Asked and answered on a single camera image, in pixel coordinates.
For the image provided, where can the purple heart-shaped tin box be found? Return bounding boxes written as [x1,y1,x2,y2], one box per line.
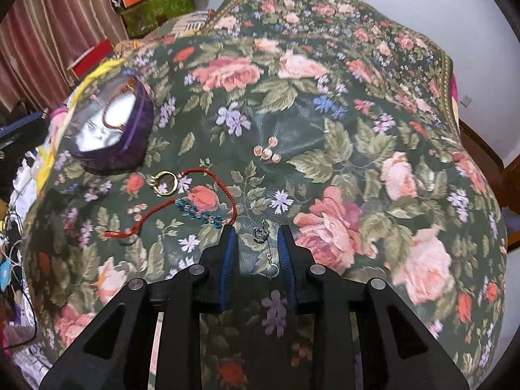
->
[65,71,155,173]

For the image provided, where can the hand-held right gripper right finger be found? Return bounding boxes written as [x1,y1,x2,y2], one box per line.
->
[276,224,472,390]

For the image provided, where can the striped red curtain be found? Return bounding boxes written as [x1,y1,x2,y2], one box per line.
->
[0,0,131,110]

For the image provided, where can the red cardboard box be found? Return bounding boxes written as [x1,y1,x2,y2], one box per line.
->
[67,40,112,78]

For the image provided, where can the gold ring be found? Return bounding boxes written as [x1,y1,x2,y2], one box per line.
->
[149,171,179,196]

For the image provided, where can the silver pendant earring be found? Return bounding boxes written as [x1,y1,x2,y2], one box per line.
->
[252,219,281,279]

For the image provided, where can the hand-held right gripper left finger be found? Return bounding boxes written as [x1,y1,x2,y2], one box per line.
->
[38,224,238,390]

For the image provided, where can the green patterned storage box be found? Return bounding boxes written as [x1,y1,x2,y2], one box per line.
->
[120,0,196,39]

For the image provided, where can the floral bed blanket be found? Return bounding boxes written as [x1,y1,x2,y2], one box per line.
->
[20,0,508,390]

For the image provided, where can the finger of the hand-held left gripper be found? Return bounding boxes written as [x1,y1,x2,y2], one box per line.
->
[0,111,51,151]

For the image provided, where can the red cord bracelet teal beads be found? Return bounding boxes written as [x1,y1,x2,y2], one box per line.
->
[103,166,238,240]

